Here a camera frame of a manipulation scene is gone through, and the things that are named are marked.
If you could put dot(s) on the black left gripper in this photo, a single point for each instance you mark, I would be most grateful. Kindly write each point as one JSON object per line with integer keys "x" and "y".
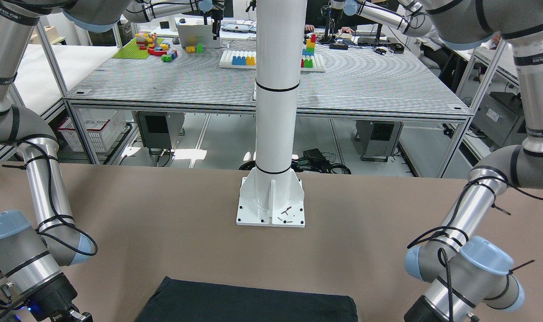
{"x": 418, "y": 312}

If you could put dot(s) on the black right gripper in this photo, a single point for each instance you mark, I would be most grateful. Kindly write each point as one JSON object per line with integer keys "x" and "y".
{"x": 52, "y": 298}

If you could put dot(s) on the black t-shirt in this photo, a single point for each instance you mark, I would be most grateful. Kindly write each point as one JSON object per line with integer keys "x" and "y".
{"x": 188, "y": 301}

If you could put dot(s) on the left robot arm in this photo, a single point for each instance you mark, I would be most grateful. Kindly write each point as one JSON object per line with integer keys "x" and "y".
{"x": 465, "y": 270}

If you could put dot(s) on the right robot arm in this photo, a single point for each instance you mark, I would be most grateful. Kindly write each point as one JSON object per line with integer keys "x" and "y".
{"x": 31, "y": 258}

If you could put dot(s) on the white plastic basket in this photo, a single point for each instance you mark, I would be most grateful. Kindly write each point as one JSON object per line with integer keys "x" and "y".
{"x": 103, "y": 126}

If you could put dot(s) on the striped metal workbench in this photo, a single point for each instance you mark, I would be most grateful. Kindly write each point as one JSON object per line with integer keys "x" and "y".
{"x": 357, "y": 84}

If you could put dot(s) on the green lego baseplate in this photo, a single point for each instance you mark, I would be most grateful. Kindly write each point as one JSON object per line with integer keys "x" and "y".
{"x": 141, "y": 48}

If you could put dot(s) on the white block tray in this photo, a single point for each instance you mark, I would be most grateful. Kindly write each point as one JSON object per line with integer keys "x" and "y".
{"x": 243, "y": 59}

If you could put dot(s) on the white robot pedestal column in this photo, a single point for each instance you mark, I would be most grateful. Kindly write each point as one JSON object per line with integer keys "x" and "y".
{"x": 272, "y": 194}

